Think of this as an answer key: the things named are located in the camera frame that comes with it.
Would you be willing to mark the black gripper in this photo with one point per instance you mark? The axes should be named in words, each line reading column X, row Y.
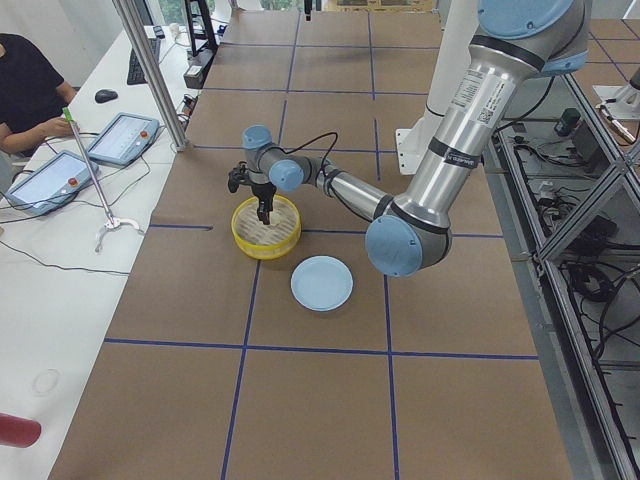
column 262, row 191

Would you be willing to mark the teach pendant tablet far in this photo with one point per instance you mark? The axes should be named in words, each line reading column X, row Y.
column 124, row 139

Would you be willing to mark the black device box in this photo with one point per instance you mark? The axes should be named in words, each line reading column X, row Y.
column 198, row 68

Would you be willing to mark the person in black shirt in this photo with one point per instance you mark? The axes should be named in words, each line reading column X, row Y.
column 33, row 96

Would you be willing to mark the red cylinder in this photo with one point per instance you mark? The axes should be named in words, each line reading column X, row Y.
column 18, row 432

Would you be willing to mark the teach pendant tablet near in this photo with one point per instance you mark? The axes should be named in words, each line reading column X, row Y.
column 50, row 186

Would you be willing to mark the yellow round steamer basket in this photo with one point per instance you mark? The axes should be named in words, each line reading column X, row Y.
column 265, row 242

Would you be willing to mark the metal reacher grabber stick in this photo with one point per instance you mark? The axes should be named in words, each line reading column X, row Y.
column 113, row 222

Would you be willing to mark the black computer mouse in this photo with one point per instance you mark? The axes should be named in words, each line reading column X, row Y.
column 105, row 95

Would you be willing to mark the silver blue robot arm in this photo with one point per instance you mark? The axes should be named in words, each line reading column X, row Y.
column 513, row 42

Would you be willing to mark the silver aluminium frame post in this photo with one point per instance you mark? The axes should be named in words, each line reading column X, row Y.
column 135, row 30

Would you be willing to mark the teach pendant tablet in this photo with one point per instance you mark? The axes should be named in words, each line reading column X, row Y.
column 50, row 186
column 124, row 139

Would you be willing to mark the light blue plate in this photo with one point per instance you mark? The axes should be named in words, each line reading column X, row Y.
column 321, row 283

